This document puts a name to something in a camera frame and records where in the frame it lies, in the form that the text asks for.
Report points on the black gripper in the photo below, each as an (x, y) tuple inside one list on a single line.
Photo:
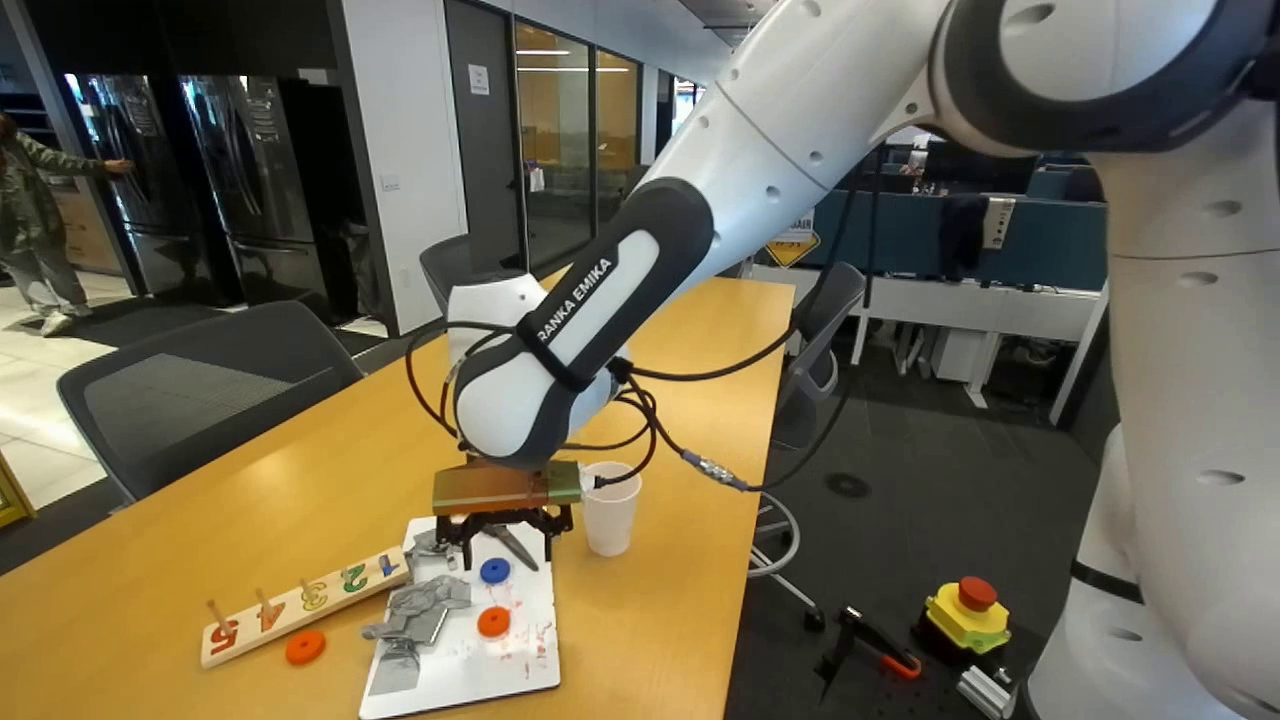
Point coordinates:
[(463, 530)]

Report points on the orange ring block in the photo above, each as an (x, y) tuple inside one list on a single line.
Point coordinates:
[(494, 621), (306, 647)]

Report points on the white plastic cup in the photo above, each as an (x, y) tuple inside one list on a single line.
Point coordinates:
[(611, 510)]

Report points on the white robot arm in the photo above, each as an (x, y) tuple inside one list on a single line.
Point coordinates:
[(1175, 600)]

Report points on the white board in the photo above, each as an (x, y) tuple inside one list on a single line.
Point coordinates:
[(463, 670)]

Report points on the dark office chair left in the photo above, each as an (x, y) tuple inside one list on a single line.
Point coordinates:
[(193, 394)]

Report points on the yellow emergency stop button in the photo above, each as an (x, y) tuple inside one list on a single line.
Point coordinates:
[(969, 612)]

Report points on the orange handled tool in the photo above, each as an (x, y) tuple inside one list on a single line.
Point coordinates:
[(856, 631)]

